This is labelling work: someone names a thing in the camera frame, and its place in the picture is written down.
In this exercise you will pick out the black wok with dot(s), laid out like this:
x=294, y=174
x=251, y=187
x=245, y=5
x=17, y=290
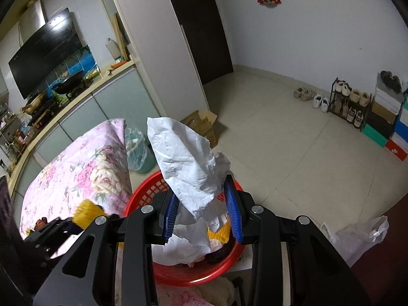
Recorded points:
x=70, y=84

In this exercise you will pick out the cream fluffy cloth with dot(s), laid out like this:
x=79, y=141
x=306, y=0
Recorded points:
x=216, y=293

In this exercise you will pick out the assorted stored shoes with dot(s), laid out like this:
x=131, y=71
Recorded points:
x=353, y=97

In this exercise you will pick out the black range hood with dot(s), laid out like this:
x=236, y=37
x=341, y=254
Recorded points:
x=44, y=51

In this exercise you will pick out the white shoe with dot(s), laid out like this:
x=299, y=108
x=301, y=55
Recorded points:
x=317, y=100
x=325, y=104

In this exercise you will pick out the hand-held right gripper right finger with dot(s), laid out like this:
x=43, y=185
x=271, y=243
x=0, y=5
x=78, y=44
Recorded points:
x=234, y=213

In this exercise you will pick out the wooden cutting board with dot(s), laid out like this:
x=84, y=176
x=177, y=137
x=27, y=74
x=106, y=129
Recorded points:
x=120, y=38

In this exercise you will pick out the metal spice rack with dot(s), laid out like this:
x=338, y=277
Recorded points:
x=9, y=130

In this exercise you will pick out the red plastic mesh basket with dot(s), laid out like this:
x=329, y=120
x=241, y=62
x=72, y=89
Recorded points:
x=191, y=277

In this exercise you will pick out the black metal shoe rack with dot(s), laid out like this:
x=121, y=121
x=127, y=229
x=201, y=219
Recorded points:
x=333, y=102

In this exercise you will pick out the clear plastic bottle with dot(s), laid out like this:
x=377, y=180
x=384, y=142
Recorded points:
x=112, y=49

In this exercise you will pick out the beige shoe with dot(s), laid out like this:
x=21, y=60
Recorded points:
x=308, y=95
x=299, y=93

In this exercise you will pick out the white tissue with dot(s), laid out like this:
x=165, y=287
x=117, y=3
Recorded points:
x=181, y=159
x=188, y=245

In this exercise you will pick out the dark brown food scrap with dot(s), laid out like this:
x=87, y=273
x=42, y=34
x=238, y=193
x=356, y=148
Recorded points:
x=220, y=253

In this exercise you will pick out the golden wok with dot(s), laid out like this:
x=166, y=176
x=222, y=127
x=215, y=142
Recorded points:
x=34, y=102

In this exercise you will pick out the black gas stove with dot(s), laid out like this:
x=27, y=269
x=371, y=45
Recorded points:
x=47, y=106

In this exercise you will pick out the pink floral blanket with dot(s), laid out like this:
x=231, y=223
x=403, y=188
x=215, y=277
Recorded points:
x=79, y=172

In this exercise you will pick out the kitchen counter with cabinets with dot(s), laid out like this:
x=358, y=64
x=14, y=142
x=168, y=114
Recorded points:
x=118, y=95

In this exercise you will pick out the white plastic bag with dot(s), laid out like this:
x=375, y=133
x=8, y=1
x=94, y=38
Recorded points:
x=360, y=236

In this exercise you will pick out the stack of shoe boxes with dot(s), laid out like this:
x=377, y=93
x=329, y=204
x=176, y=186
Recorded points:
x=385, y=118

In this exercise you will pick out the dark cloth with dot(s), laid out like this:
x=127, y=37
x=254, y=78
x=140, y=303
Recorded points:
x=9, y=245

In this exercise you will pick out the open cardboard box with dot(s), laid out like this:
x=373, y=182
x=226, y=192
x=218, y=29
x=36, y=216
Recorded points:
x=204, y=127

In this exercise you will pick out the dark wooden door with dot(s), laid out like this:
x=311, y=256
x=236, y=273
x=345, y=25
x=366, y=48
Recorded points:
x=200, y=28

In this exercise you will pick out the yellow knitted garment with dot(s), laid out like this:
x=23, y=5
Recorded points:
x=87, y=212

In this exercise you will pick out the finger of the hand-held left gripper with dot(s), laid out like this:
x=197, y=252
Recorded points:
x=111, y=219
x=67, y=224

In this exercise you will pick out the yellow corn cob piece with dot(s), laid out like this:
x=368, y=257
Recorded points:
x=220, y=232

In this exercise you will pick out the pair of dark shoes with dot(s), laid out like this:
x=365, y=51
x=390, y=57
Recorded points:
x=390, y=79

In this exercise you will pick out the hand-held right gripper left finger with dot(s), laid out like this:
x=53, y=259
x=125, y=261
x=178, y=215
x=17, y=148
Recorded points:
x=170, y=223

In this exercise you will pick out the green bin with plastic bag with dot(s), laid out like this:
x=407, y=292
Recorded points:
x=138, y=153

